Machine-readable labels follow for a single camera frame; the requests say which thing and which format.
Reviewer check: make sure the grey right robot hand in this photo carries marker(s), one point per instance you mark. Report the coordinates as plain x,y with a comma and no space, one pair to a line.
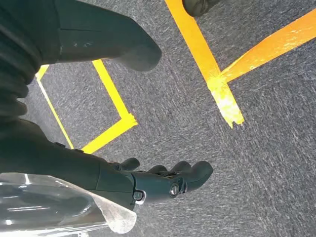
74,163

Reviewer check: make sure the translucent plastic film flap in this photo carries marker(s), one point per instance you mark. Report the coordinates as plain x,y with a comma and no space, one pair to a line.
49,209

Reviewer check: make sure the yellow floor tape square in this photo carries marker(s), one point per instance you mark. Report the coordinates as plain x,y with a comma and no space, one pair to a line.
111,91
197,42

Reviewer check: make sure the black robot foot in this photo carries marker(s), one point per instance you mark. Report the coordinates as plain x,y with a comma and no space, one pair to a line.
197,6

